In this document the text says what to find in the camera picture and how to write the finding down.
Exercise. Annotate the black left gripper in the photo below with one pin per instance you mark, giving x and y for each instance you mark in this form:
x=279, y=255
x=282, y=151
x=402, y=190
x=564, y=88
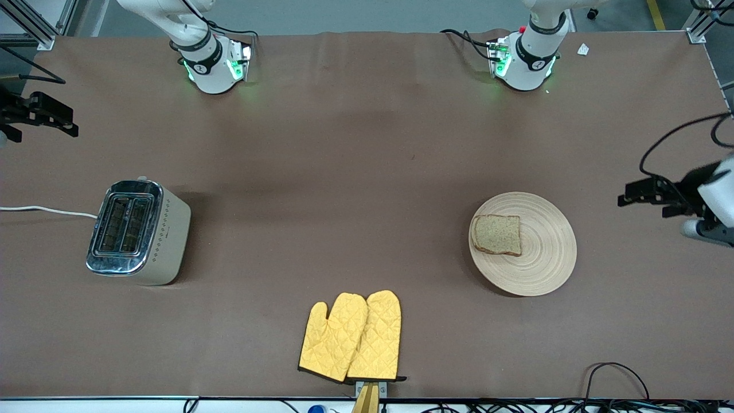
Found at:
x=690, y=184

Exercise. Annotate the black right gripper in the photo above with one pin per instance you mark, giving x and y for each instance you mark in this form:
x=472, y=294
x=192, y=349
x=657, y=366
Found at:
x=12, y=109

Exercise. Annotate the round wooden plate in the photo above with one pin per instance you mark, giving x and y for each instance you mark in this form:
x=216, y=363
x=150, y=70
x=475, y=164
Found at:
x=545, y=258

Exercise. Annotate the brown toast slice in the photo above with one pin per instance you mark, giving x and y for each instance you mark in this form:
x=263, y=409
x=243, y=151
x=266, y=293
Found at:
x=498, y=235

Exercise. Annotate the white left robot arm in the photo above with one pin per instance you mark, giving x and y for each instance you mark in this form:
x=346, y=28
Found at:
x=530, y=63

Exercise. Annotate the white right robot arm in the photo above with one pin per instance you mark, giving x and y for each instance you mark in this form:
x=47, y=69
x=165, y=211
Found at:
x=212, y=69

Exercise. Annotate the small white paper tag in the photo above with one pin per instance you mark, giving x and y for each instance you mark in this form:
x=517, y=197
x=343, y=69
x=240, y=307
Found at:
x=583, y=49

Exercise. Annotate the chrome and cream toaster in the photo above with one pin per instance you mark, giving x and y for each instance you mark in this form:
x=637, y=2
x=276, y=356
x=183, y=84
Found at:
x=166, y=252

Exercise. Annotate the black caster wheel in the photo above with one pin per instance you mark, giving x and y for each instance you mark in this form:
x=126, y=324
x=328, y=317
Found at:
x=592, y=13

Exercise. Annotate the brown table cover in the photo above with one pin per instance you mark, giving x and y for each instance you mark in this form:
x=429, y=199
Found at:
x=516, y=344

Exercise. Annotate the yellow quilted oven mitt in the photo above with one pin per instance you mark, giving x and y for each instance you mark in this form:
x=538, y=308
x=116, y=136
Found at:
x=378, y=338
x=330, y=338

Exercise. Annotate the yellow wooden clamp piece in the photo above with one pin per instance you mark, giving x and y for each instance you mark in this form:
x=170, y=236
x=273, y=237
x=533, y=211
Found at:
x=366, y=401

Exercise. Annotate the blue round cap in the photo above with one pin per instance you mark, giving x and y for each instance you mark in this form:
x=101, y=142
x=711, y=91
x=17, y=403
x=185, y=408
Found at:
x=316, y=409

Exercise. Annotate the aluminium frame profile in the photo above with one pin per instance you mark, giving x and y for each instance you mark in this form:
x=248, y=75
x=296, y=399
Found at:
x=34, y=26
x=697, y=34

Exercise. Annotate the grey metal bracket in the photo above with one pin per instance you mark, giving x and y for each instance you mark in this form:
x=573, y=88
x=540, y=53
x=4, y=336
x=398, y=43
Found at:
x=383, y=389

